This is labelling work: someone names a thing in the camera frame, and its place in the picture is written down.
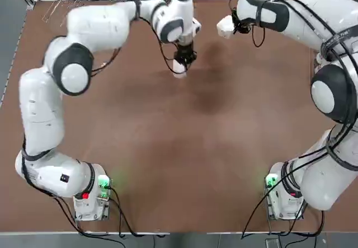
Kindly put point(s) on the white box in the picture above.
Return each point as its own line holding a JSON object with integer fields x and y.
{"x": 225, "y": 27}
{"x": 179, "y": 71}

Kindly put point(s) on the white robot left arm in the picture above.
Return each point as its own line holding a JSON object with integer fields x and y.
{"x": 42, "y": 113}

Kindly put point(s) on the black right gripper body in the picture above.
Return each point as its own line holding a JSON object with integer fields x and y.
{"x": 244, "y": 27}

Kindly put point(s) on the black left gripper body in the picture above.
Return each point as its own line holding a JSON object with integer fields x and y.
{"x": 185, "y": 50}

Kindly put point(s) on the small grey adapter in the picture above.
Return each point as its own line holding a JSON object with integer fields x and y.
{"x": 272, "y": 243}

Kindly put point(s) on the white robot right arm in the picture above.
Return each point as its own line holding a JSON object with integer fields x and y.
{"x": 307, "y": 15}

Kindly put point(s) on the clear stepped plastic holder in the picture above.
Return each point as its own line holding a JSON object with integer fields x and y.
{"x": 56, "y": 10}

